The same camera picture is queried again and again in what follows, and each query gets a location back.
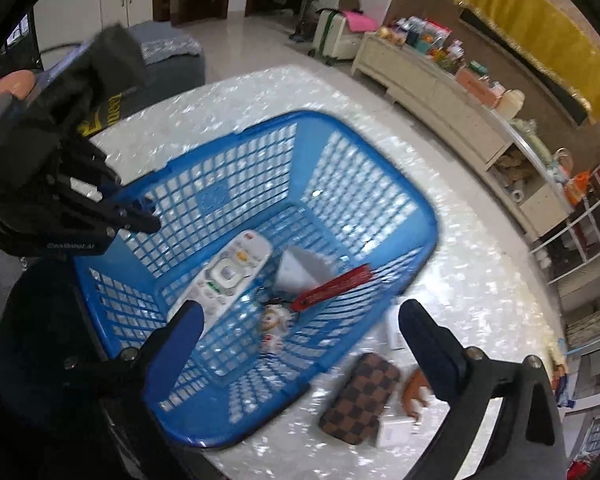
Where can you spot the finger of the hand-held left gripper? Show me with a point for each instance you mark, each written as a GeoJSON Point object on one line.
{"type": "Point", "coordinates": [92, 167]}
{"type": "Point", "coordinates": [130, 220]}

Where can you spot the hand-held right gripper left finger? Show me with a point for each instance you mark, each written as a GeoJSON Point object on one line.
{"type": "Point", "coordinates": [177, 340]}

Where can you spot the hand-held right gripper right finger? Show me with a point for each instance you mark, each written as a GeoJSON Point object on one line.
{"type": "Point", "coordinates": [425, 345]}

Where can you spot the brown wooden massage comb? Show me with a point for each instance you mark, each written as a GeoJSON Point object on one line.
{"type": "Point", "coordinates": [415, 390]}

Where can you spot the white remote control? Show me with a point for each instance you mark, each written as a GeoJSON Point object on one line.
{"type": "Point", "coordinates": [225, 275]}

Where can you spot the brown checkered wallet case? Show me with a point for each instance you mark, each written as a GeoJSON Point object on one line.
{"type": "Point", "coordinates": [360, 400]}

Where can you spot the white rectangular box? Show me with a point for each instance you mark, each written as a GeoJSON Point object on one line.
{"type": "Point", "coordinates": [395, 430]}

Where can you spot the white dog figurine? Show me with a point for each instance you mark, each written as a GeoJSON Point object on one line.
{"type": "Point", "coordinates": [275, 322]}

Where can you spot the white charger plug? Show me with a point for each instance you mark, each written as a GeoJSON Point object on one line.
{"type": "Point", "coordinates": [300, 270]}

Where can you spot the blue plastic basket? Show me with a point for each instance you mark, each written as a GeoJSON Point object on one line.
{"type": "Point", "coordinates": [380, 200]}

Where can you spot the black bag yellow print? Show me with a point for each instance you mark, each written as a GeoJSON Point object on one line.
{"type": "Point", "coordinates": [110, 70]}

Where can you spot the orange round object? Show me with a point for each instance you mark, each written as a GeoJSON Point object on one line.
{"type": "Point", "coordinates": [12, 85]}

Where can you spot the person's dark blue pants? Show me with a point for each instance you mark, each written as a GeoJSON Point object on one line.
{"type": "Point", "coordinates": [40, 350]}

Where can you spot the grey sofa stool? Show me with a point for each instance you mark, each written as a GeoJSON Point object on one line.
{"type": "Point", "coordinates": [175, 55]}

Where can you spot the white paper roll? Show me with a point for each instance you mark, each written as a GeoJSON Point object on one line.
{"type": "Point", "coordinates": [517, 195]}

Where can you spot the white metal rack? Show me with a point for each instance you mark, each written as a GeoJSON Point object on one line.
{"type": "Point", "coordinates": [580, 230]}

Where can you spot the orange plastic bag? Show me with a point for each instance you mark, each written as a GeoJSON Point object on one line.
{"type": "Point", "coordinates": [577, 187]}

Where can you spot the green embroidered cushion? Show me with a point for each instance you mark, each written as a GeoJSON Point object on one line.
{"type": "Point", "coordinates": [530, 132]}

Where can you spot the cream tv cabinet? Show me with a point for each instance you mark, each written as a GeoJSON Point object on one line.
{"type": "Point", "coordinates": [440, 100]}

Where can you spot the cream lidded jar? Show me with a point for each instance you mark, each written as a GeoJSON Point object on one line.
{"type": "Point", "coordinates": [510, 102]}

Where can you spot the pink storage box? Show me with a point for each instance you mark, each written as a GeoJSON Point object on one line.
{"type": "Point", "coordinates": [472, 80]}

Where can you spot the white suitcase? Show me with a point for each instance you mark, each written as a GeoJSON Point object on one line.
{"type": "Point", "coordinates": [330, 35]}

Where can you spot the black television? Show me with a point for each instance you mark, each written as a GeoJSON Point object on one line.
{"type": "Point", "coordinates": [530, 62]}

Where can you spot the pink folded mat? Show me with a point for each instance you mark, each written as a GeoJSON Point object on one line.
{"type": "Point", "coordinates": [361, 21]}

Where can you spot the yellow cloth cover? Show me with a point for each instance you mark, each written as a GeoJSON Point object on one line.
{"type": "Point", "coordinates": [545, 25]}

